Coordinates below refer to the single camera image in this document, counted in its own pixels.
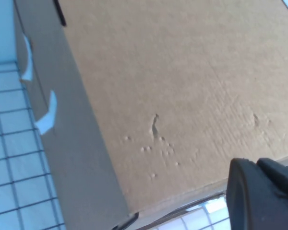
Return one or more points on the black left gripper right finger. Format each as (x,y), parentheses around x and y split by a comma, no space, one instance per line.
(283,182)

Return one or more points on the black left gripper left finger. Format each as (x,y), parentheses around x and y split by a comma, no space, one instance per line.
(252,206)

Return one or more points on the brown cardboard windowed drawer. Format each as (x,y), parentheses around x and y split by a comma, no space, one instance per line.
(153,222)

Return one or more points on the brown cardboard box sleeve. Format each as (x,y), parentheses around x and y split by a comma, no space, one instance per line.
(158,83)

